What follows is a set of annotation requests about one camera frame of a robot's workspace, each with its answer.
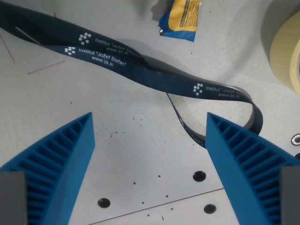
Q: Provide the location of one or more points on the silver table screw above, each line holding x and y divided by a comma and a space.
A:
295, 139

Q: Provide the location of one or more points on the beige masking tape roll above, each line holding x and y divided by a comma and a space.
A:
284, 51

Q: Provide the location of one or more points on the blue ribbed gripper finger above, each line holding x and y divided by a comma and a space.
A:
70, 164
236, 164

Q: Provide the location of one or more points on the yellow and blue snack wrapper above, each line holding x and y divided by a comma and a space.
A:
181, 18

